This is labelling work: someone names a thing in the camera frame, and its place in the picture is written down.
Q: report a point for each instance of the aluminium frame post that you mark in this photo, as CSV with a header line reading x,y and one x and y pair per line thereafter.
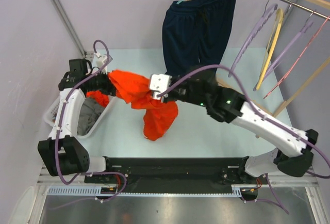
x,y
69,26

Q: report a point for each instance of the yellow hanger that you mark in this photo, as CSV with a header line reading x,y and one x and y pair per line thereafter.
x,y
270,47

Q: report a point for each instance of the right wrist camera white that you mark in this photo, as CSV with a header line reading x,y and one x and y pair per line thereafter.
x,y
159,83

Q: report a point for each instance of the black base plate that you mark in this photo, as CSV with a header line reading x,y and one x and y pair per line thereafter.
x,y
181,175

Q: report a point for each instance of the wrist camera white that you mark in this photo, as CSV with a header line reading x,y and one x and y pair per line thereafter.
x,y
159,83
102,61

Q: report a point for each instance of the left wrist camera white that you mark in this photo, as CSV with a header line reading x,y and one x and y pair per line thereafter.
x,y
102,61

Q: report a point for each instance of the navy blue shorts hanging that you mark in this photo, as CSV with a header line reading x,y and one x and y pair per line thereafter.
x,y
196,33

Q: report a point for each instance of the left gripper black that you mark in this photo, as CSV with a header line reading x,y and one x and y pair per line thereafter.
x,y
109,88

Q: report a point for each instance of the orange shorts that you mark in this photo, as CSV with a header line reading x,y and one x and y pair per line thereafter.
x,y
134,90

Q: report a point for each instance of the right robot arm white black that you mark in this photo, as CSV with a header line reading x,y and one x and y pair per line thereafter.
x,y
292,153

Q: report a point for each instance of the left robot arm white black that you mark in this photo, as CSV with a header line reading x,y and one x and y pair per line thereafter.
x,y
61,152

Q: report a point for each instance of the grey garment in basket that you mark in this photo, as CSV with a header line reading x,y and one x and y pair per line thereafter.
x,y
89,114

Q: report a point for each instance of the white laundry basket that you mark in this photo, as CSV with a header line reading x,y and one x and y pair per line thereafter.
x,y
84,100

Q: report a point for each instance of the white cable duct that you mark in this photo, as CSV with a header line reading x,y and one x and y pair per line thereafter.
x,y
109,191

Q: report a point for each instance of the purple notched hanger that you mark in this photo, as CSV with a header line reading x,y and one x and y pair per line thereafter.
x,y
268,12

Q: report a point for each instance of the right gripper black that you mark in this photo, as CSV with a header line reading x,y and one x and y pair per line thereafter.
x,y
169,98

